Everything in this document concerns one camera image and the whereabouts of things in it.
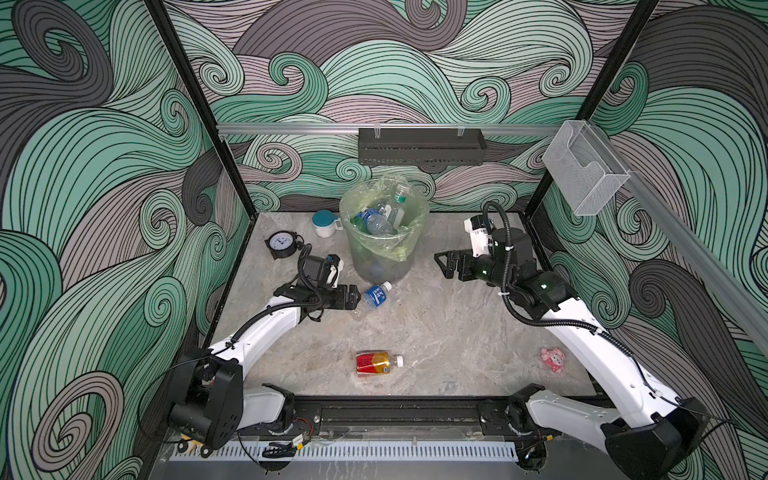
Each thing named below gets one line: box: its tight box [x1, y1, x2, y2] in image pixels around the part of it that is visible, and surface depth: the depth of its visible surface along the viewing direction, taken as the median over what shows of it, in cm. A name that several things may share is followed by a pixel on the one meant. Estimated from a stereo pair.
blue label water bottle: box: [350, 211, 368, 234], surface depth 91 cm
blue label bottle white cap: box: [352, 280, 393, 318], surface depth 92 cm
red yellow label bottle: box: [355, 351, 404, 374], surface depth 79 cm
